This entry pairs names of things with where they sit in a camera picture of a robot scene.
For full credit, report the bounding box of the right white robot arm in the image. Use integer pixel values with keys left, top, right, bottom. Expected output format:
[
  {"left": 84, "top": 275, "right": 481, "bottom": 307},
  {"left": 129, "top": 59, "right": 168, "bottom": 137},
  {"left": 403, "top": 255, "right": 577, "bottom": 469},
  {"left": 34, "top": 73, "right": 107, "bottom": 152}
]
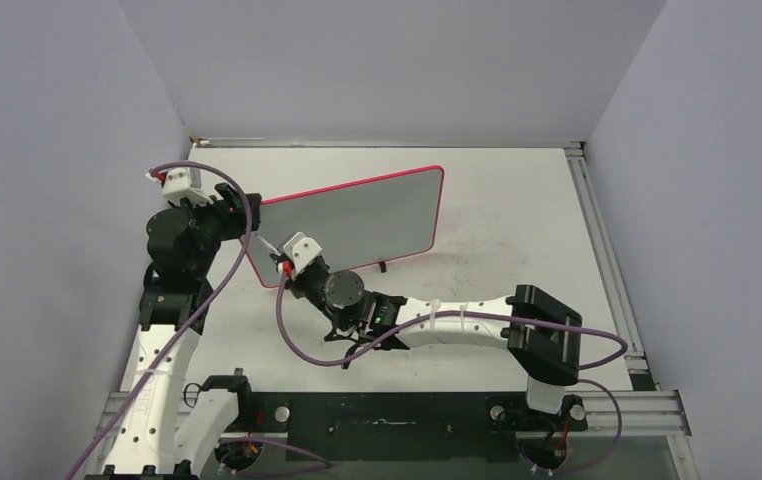
[{"left": 275, "top": 254, "right": 582, "bottom": 428}]

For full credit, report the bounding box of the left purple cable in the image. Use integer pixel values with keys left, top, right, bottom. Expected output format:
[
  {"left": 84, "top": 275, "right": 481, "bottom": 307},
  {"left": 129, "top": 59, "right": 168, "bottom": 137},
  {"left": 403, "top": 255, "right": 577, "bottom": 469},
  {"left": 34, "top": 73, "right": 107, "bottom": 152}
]
[{"left": 66, "top": 160, "right": 254, "bottom": 480}]

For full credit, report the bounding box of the red and white marker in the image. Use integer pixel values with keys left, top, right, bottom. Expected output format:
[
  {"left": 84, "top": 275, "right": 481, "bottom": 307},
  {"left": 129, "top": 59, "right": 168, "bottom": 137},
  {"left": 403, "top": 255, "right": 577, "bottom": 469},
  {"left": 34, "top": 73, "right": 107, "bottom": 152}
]
[{"left": 252, "top": 232, "right": 282, "bottom": 262}]

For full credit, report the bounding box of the pink framed whiteboard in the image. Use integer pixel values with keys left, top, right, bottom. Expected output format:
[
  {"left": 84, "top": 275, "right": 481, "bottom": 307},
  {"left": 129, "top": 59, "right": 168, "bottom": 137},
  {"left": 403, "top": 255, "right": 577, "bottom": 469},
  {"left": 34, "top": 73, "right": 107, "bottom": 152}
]
[{"left": 247, "top": 165, "right": 445, "bottom": 288}]

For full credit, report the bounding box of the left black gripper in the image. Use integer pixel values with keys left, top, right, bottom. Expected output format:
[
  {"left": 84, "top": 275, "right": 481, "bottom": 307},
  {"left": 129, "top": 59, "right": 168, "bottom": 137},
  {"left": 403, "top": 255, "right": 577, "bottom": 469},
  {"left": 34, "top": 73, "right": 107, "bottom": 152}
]
[{"left": 173, "top": 183, "right": 259, "bottom": 277}]

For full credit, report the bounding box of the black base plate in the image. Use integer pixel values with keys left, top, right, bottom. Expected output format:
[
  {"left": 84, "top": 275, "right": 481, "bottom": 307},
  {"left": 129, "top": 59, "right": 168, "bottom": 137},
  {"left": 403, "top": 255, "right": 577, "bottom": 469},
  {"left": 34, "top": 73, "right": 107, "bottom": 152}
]
[{"left": 227, "top": 392, "right": 588, "bottom": 462}]

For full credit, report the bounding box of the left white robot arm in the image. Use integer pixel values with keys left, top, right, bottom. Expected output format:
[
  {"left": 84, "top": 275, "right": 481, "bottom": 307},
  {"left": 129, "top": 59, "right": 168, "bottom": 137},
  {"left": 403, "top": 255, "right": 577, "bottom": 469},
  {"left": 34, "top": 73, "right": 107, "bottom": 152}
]
[{"left": 94, "top": 183, "right": 262, "bottom": 479}]

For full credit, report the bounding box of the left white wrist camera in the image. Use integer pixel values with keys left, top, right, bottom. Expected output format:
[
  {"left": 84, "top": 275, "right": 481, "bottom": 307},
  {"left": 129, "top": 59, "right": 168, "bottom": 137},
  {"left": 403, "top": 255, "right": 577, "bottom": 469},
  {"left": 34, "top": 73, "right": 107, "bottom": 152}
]
[{"left": 146, "top": 167, "right": 214, "bottom": 207}]

